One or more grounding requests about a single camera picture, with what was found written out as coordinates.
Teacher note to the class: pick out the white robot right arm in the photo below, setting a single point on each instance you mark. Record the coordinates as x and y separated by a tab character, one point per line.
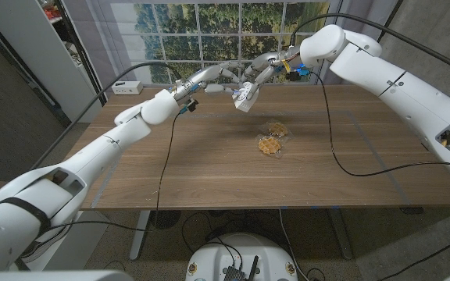
404	93

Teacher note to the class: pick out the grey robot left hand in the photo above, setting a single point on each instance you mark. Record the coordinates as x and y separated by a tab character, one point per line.
205	78

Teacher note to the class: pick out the black antenna module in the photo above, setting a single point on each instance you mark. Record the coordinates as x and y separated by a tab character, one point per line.
234	273

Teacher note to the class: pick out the large wrapped waffle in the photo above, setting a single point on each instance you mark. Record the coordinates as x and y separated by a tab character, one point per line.
269	145

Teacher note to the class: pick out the grey table leg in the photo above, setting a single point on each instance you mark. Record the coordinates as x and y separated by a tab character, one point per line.
340	234

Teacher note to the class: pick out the printed window backdrop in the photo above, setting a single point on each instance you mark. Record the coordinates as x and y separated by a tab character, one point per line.
221	23

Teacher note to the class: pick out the black metal frame post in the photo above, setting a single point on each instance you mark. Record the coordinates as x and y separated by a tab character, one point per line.
83	54
395	11

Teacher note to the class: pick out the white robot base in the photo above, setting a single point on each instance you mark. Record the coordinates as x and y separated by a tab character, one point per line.
244	253

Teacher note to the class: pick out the black round floor disc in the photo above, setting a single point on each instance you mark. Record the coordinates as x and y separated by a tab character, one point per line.
165	219

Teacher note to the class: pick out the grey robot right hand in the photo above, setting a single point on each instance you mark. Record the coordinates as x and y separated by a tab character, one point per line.
272	62

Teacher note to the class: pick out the white power strip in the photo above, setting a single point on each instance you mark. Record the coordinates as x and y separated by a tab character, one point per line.
127	87

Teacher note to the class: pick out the black sneaker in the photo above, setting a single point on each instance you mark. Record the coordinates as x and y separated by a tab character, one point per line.
39	250

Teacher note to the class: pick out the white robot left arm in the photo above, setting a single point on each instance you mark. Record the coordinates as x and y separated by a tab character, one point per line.
92	156

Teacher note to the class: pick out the small wrapped waffle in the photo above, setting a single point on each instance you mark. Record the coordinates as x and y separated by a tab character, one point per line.
277	129

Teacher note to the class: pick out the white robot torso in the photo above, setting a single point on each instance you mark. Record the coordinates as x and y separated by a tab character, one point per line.
53	276

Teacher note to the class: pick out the white table leg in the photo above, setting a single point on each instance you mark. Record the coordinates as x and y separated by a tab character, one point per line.
141	234

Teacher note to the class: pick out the white cabinet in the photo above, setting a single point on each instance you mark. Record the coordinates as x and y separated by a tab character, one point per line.
33	58

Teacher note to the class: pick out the orange packet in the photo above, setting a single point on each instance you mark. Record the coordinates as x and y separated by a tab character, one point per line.
53	11

